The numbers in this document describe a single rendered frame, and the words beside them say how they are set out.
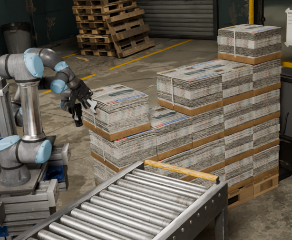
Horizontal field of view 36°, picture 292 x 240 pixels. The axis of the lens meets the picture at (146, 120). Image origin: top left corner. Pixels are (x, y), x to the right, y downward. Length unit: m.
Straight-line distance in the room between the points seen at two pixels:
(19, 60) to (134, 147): 0.96
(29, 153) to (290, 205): 2.11
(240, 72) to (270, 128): 0.59
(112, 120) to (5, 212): 0.78
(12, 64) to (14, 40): 7.50
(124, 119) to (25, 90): 0.73
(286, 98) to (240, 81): 0.93
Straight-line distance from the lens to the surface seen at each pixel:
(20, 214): 2.46
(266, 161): 3.69
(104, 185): 2.27
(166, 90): 3.17
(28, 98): 2.22
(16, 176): 2.37
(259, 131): 3.52
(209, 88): 3.06
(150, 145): 2.85
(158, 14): 10.95
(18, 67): 2.20
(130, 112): 2.72
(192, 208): 2.02
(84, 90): 2.71
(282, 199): 3.71
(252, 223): 3.40
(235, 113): 3.29
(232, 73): 3.18
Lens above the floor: 1.84
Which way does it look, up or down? 20 degrees down
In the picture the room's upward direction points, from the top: 5 degrees counter-clockwise
